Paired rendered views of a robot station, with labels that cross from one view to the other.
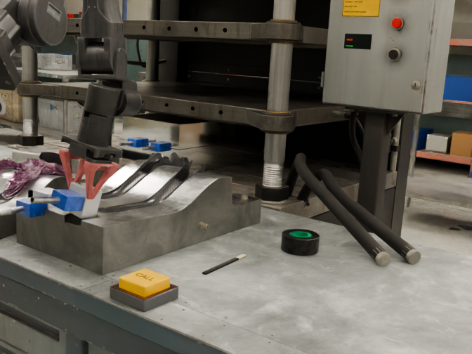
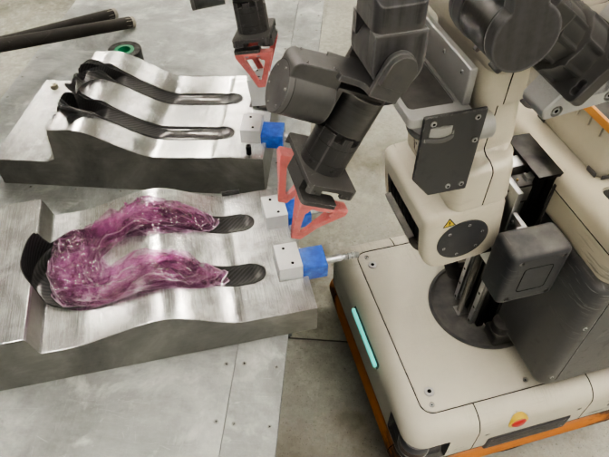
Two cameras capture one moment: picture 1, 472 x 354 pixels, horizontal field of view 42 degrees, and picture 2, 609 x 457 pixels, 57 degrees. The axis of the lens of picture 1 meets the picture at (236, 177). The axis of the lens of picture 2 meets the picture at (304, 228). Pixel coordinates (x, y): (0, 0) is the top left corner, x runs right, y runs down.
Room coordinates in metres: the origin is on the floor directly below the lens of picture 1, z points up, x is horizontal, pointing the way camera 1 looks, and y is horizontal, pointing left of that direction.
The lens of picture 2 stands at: (1.52, 1.11, 1.52)
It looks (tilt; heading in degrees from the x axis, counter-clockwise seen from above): 48 degrees down; 238
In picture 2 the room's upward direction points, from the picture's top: straight up
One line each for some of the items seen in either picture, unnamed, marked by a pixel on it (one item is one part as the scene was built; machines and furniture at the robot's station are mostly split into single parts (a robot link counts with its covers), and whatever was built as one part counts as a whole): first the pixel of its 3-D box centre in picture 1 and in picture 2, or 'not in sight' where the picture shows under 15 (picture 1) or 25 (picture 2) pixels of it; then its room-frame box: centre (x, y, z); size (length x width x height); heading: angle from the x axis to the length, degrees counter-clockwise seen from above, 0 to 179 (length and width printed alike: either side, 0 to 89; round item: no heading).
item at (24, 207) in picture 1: (27, 208); (278, 135); (1.13, 0.40, 0.89); 0.13 x 0.05 x 0.05; 144
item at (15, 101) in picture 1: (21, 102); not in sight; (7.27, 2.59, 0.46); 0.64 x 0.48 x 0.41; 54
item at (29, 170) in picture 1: (21, 168); (133, 247); (1.45, 0.52, 0.90); 0.26 x 0.18 x 0.08; 161
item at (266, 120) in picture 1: (204, 114); not in sight; (2.37, 0.14, 0.96); 1.29 x 0.83 x 0.18; 54
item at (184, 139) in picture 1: (196, 139); not in sight; (2.28, 0.16, 0.87); 0.50 x 0.27 x 0.17; 144
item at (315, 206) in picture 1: (198, 164); not in sight; (2.38, 0.15, 0.76); 1.30 x 0.84 x 0.07; 54
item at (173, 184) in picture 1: (142, 180); (145, 101); (1.31, 0.20, 0.92); 0.35 x 0.16 x 0.09; 144
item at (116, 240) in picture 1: (149, 202); (144, 118); (1.31, 0.19, 0.87); 0.50 x 0.26 x 0.14; 144
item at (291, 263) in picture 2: not in sight; (318, 261); (1.22, 0.66, 0.86); 0.13 x 0.05 x 0.05; 161
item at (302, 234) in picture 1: (300, 241); (125, 55); (1.25, -0.14, 0.82); 0.08 x 0.08 x 0.04
